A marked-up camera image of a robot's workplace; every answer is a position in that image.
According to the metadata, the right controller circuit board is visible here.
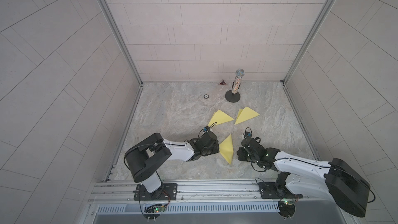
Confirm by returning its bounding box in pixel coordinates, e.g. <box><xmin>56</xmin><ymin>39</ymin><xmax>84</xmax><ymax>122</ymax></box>
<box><xmin>278</xmin><ymin>200</ymin><xmax>295</xmax><ymax>218</ymax></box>

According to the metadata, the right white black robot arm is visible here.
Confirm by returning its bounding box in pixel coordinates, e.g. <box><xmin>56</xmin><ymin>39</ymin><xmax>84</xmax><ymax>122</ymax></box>
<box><xmin>237</xmin><ymin>136</ymin><xmax>373</xmax><ymax>218</ymax></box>

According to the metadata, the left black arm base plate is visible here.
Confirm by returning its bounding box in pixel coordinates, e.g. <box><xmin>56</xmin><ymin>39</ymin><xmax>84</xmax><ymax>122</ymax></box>
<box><xmin>134</xmin><ymin>183</ymin><xmax>178</xmax><ymax>201</ymax></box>

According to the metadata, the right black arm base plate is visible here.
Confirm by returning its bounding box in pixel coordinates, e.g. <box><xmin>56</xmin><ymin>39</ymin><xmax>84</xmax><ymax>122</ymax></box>
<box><xmin>257</xmin><ymin>181</ymin><xmax>303</xmax><ymax>200</ymax></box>

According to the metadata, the aluminium mounting rail frame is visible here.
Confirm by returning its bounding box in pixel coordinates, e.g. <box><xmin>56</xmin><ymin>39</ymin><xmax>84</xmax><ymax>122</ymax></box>
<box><xmin>88</xmin><ymin>175</ymin><xmax>334</xmax><ymax>204</ymax></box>

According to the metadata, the left controller circuit board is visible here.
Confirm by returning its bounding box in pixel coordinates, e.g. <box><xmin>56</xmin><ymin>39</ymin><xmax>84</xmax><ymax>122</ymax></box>
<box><xmin>144</xmin><ymin>204</ymin><xmax>167</xmax><ymax>220</ymax></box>

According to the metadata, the colourful tube on black stand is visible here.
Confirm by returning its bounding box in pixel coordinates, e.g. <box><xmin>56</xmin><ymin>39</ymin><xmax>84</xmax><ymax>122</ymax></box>
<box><xmin>225</xmin><ymin>68</ymin><xmax>245</xmax><ymax>103</ymax></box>

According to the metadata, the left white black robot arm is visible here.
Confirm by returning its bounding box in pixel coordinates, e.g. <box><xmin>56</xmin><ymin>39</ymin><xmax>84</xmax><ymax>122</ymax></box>
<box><xmin>123</xmin><ymin>130</ymin><xmax>219</xmax><ymax>194</ymax></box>

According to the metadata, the controller circuit board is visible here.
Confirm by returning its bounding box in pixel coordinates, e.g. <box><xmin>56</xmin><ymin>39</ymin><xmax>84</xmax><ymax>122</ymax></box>
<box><xmin>278</xmin><ymin>200</ymin><xmax>295</xmax><ymax>218</ymax></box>
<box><xmin>144</xmin><ymin>204</ymin><xmax>167</xmax><ymax>220</ymax></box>

